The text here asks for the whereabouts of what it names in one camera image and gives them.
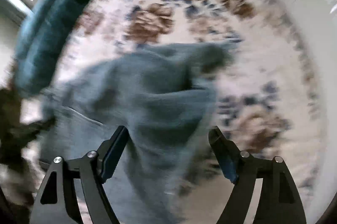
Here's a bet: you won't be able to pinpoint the blue denim ripped jeans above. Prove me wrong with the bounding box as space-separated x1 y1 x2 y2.
40 43 233 223

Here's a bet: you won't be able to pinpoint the teal fleece blanket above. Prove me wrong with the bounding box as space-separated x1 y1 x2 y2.
13 0 90 99

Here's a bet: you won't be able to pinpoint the floral fleece bed blanket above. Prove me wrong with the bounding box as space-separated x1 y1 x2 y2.
20 0 327 224

